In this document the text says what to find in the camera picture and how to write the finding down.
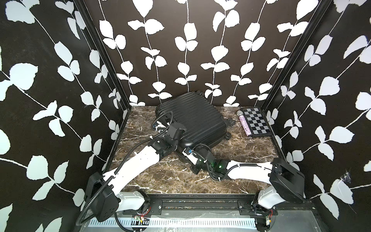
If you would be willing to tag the white slotted cable duct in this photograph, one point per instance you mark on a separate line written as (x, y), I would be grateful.
(155, 222)

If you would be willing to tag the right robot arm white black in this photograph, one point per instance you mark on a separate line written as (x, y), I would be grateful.
(285, 183)

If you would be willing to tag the black white checkered board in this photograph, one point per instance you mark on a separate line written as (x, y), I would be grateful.
(257, 122)

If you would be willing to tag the purple glitter tube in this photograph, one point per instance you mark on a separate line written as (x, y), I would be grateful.
(244, 123)

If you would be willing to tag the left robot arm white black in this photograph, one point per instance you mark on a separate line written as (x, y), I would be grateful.
(104, 196)

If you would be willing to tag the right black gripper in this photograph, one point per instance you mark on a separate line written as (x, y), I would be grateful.
(194, 170)

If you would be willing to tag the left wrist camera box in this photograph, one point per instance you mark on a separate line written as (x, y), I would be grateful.
(176, 130)

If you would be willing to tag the black ribbed hard-shell suitcase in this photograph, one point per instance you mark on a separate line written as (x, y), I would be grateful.
(203, 122)

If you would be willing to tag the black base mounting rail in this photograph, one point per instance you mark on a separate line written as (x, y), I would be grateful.
(200, 203)

